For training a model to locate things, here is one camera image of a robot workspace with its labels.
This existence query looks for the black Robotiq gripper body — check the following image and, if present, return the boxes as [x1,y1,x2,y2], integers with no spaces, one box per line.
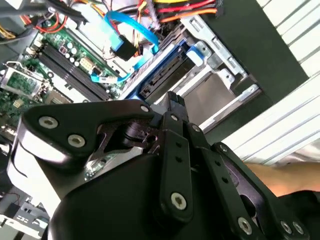
[48,152,236,240]

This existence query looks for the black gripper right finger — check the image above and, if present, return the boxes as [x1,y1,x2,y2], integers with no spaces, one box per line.
[175,92,311,240]

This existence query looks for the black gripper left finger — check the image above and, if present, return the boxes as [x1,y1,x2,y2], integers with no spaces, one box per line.
[9,91,195,224]

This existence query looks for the hard disk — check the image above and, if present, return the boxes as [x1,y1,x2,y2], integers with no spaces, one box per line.
[122,39,210,101]

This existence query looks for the orange red power wire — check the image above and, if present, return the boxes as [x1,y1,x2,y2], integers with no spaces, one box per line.
[152,0,225,24]

